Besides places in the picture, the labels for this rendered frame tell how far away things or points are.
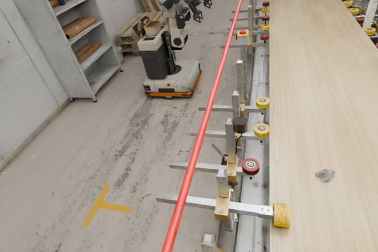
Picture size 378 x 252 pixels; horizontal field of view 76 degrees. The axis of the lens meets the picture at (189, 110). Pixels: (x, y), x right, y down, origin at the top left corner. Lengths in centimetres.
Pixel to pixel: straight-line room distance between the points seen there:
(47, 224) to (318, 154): 220
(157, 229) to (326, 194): 136
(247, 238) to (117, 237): 119
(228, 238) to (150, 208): 111
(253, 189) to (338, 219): 50
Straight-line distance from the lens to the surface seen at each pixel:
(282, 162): 123
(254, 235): 134
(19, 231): 274
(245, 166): 119
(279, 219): 100
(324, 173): 121
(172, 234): 22
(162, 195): 109
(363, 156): 134
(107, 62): 446
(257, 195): 145
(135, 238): 216
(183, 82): 308
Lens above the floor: 184
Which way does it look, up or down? 37 degrees down
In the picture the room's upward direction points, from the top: 12 degrees counter-clockwise
